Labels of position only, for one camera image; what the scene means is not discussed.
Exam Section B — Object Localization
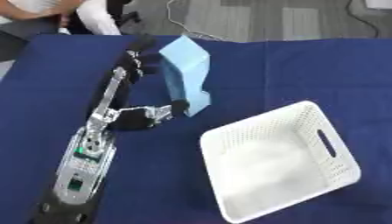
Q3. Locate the black cable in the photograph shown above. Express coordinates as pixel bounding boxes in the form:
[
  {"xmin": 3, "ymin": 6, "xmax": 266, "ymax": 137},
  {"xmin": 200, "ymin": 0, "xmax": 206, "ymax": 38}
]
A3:
[{"xmin": 344, "ymin": 0, "xmax": 383, "ymax": 39}]

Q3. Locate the light blue box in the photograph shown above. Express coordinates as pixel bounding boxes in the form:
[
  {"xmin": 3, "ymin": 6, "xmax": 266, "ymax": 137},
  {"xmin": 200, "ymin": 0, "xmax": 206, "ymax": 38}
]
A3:
[{"xmin": 157, "ymin": 34, "xmax": 214, "ymax": 118}]

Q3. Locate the white perforated plastic basket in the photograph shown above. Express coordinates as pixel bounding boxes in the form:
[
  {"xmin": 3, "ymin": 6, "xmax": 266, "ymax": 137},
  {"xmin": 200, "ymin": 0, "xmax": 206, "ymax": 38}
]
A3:
[{"xmin": 197, "ymin": 100, "xmax": 363, "ymax": 224}]

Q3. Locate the person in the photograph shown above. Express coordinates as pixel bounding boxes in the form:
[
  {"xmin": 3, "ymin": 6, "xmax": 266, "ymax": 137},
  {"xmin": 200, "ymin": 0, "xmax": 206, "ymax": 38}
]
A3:
[{"xmin": 0, "ymin": 0, "xmax": 135, "ymax": 63}]

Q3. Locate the white cable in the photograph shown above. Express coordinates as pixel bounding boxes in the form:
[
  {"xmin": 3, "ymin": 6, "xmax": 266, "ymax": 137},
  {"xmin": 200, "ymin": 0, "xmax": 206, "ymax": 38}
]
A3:
[{"xmin": 165, "ymin": 0, "xmax": 230, "ymax": 42}]

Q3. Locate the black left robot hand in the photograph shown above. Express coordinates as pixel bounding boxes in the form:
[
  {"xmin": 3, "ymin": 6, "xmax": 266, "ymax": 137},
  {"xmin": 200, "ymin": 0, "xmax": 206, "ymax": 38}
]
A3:
[{"xmin": 87, "ymin": 34, "xmax": 192, "ymax": 132}]

